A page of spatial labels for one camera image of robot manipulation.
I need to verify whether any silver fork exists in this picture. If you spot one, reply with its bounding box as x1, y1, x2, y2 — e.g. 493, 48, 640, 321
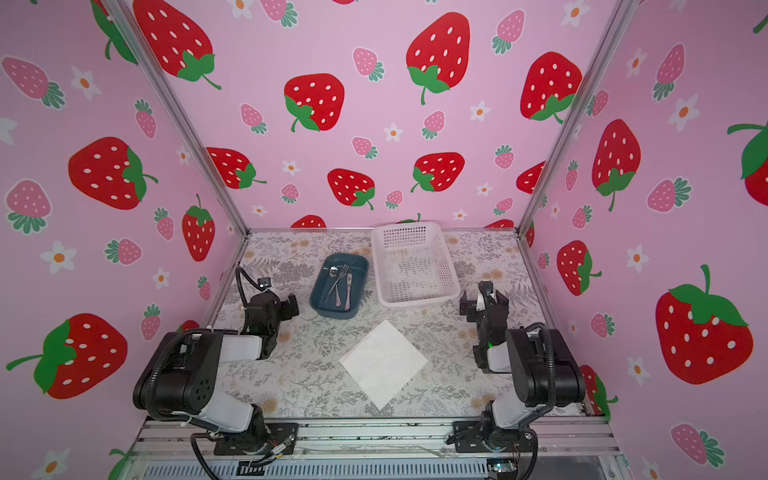
325, 264, 349, 305

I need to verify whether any silver spoon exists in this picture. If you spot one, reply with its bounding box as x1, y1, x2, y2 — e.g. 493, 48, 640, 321
326, 265, 344, 306

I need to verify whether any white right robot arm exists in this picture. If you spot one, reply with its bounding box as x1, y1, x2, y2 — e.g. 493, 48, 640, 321
447, 281, 586, 453

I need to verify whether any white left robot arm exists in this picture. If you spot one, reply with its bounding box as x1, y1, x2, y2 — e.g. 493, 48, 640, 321
133, 290, 299, 460

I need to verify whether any white paper napkin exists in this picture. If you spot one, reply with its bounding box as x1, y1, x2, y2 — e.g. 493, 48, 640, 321
339, 321, 428, 410

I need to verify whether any teal plastic tray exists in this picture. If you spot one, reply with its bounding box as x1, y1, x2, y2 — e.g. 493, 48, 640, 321
309, 253, 369, 320

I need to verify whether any white perforated plastic basket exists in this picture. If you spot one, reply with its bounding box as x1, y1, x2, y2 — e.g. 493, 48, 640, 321
371, 222, 461, 309

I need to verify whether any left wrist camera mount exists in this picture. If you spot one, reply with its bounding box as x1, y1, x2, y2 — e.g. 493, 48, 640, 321
256, 277, 272, 291

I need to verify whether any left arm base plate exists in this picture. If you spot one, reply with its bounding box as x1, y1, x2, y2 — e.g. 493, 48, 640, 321
214, 422, 299, 457

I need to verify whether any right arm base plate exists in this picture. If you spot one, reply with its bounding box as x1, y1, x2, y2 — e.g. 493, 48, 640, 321
445, 420, 538, 454

